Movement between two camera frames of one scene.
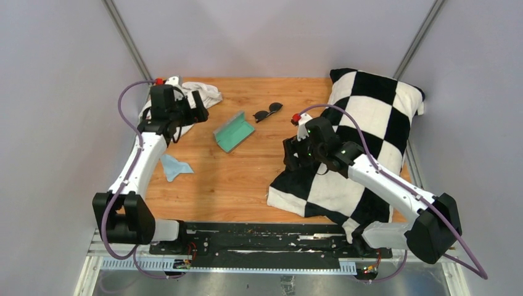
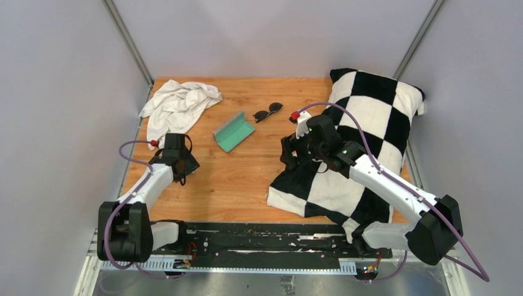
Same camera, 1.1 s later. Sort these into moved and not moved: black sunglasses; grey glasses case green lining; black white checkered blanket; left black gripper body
Moved: left black gripper body
Not moved: grey glasses case green lining; black white checkered blanket; black sunglasses
